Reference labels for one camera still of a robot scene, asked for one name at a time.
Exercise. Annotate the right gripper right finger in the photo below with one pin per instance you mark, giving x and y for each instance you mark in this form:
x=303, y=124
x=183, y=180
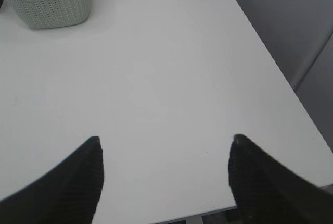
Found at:
x=265, y=191

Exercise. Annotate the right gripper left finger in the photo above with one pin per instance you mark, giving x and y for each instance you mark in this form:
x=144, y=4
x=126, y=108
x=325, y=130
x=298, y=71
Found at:
x=69, y=193

